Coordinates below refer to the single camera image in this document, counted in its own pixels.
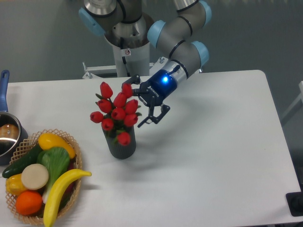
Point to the yellow bell pepper toy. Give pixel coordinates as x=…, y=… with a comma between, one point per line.
x=15, y=186

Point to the woven wicker basket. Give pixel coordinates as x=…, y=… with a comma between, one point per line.
x=65, y=190

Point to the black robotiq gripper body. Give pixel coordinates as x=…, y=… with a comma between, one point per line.
x=157, y=88

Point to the dark grey ribbed vase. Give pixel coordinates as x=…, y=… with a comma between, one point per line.
x=118, y=150

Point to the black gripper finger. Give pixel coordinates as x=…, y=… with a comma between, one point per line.
x=127, y=86
x=152, y=118

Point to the yellow squash toy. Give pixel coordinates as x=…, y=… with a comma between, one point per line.
x=48, y=140

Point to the dark green cucumber toy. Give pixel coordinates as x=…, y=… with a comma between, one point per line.
x=19, y=165

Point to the yellow plastic banana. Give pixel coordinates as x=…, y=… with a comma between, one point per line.
x=56, y=194

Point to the beige round disc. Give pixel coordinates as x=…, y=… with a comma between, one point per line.
x=35, y=176

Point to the orange plastic fruit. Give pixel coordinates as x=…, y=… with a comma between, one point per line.
x=28, y=203

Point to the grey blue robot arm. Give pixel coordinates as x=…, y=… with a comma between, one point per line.
x=152, y=54

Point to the red tulip bouquet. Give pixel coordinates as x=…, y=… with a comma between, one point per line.
x=118, y=116

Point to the blue handled saucepan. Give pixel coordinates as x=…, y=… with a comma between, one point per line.
x=12, y=132

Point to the white object right edge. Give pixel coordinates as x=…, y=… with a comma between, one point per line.
x=294, y=107

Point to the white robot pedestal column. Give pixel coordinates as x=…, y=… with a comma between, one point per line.
x=131, y=48

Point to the green bok choy toy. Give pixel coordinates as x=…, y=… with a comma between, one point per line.
x=56, y=161

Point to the black device at edge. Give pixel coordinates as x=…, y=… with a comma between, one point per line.
x=295, y=203

